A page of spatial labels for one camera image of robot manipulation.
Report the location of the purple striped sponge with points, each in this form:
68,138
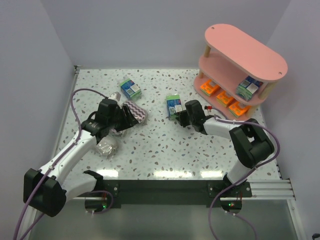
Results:
140,114
115,133

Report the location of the pink three-tier shelf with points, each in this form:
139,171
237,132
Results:
230,56

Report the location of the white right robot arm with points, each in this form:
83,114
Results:
249,139

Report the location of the grey scrubber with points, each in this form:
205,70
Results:
107,146

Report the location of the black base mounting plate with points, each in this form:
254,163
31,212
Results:
161,192

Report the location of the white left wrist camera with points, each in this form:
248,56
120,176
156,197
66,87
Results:
116,96

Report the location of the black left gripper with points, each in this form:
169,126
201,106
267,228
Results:
124,117

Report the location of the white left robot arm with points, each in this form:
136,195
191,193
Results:
43,188

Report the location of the orange sponge box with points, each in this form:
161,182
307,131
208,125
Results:
209,87
238,109
225,99

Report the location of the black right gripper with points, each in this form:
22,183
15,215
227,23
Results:
183,118

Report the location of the green sponge pack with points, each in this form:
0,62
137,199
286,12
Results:
130,89
248,88
173,105

